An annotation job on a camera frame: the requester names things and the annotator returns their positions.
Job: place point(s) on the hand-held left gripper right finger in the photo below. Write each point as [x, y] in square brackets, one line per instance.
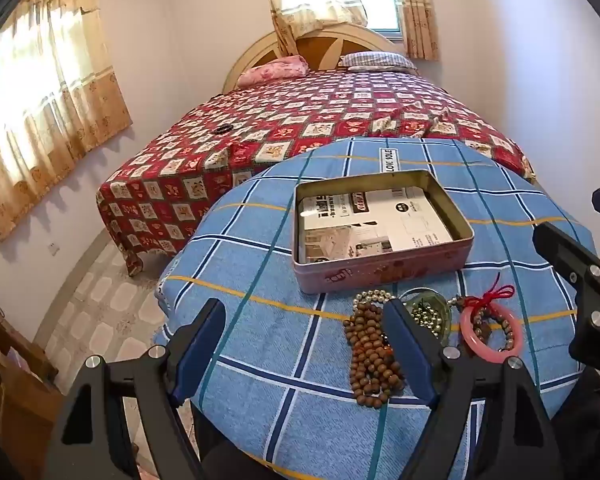
[410, 355]

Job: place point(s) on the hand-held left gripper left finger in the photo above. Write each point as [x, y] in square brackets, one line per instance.
[195, 355]

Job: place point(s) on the pink bangle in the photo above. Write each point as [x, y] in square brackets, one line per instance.
[467, 335]

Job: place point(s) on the pink tin box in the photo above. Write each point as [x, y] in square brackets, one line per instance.
[380, 272]

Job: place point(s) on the blue plaid tablecloth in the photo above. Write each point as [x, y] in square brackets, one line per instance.
[260, 270]

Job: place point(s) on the printed paper sheet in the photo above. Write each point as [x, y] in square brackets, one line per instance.
[370, 225]

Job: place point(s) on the wooden cabinet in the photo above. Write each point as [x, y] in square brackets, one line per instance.
[15, 400]

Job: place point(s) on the small black object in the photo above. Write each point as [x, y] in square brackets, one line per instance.
[222, 129]

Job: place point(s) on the bed with red patterned cover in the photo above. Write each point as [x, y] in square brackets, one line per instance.
[280, 115]

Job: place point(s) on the plaid pillow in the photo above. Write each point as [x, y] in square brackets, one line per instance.
[377, 60]

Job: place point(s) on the narrow beige patterned curtain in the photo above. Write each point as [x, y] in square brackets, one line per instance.
[417, 10]

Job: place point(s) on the wide beige patterned curtain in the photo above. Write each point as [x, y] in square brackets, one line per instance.
[45, 110]

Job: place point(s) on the pink floral pillow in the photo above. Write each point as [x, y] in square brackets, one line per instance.
[272, 71]

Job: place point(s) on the cream wooden headboard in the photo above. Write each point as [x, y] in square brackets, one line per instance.
[245, 60]

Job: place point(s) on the beige curtain draped over headboard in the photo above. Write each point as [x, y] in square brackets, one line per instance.
[305, 0]

